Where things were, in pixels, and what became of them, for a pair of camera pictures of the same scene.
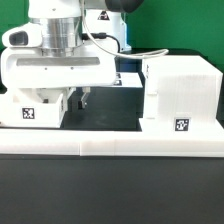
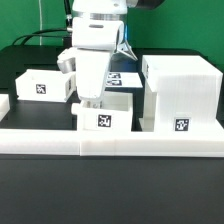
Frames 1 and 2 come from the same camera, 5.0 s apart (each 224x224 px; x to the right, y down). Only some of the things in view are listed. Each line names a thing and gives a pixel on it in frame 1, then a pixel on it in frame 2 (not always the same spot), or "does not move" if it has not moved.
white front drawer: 34,107 to 115,114
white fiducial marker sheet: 127,80 does not move
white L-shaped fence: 111,142 does not move
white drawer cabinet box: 182,94 does not move
